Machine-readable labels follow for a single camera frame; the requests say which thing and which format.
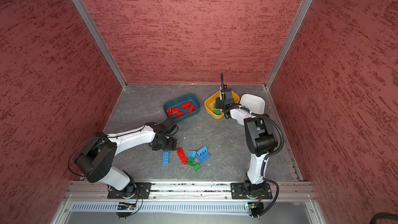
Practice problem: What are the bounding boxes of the blue lego long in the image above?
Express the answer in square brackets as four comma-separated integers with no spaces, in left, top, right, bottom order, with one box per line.
[162,151,170,164]

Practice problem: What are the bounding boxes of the red long lego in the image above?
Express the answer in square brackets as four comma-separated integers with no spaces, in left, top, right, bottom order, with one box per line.
[176,147,186,160]
[172,107,179,114]

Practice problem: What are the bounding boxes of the small red lego bottom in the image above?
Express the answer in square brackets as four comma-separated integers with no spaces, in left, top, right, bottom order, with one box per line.
[181,158,188,165]

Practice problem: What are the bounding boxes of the small red lego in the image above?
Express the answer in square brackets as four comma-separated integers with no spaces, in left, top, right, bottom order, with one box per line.
[188,105,195,113]
[181,158,188,165]

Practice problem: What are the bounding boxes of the light blue sloped lego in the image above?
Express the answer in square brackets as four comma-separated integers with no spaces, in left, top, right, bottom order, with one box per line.
[188,150,197,158]

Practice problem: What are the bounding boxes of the green hollow lego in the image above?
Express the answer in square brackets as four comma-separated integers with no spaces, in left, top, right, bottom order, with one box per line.
[187,157,195,167]

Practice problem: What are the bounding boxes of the green lego bottom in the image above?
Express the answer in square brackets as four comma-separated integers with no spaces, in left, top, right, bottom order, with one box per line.
[193,164,201,171]

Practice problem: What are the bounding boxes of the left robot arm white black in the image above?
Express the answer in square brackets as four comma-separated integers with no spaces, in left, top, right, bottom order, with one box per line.
[74,118,179,199]

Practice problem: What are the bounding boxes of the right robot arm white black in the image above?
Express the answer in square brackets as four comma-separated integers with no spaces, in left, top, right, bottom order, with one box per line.
[215,85,278,195]

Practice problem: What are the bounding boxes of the yellow plastic bin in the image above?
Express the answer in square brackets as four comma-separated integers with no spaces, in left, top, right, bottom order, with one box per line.
[204,90,240,120]

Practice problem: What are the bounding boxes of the white plastic bin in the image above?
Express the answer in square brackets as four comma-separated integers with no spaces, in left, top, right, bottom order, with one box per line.
[240,94,265,114]

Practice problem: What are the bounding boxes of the dark teal plastic bin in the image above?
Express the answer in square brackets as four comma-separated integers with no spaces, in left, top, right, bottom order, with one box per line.
[163,94,201,123]

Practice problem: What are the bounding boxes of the left circuit board connector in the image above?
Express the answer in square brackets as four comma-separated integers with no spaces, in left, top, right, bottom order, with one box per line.
[117,202,137,211]

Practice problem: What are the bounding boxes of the circuit board connector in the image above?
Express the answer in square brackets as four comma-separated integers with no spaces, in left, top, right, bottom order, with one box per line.
[117,202,137,211]
[246,202,264,218]

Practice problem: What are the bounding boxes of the right circuit board connector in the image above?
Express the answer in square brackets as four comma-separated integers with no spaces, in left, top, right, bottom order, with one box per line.
[246,202,264,218]

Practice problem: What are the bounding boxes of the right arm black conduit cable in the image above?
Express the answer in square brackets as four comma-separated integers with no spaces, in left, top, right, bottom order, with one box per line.
[220,72,285,162]

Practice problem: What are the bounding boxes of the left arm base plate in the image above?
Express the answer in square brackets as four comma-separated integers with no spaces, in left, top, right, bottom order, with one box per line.
[107,183,152,200]

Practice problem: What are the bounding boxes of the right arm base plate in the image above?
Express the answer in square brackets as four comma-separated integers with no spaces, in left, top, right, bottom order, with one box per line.
[230,180,273,200]

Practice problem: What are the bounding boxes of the aluminium front rail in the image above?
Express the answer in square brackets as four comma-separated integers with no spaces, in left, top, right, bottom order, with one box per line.
[63,180,317,202]

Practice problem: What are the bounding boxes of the right corner aluminium post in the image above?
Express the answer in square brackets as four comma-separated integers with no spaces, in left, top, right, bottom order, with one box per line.
[265,0,313,90]

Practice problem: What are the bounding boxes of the corner aluminium post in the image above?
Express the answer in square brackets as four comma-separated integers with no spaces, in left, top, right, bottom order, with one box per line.
[265,0,313,90]
[72,0,128,90]

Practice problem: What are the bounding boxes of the left corner aluminium post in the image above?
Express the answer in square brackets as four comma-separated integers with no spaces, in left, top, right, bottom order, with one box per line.
[72,0,128,90]

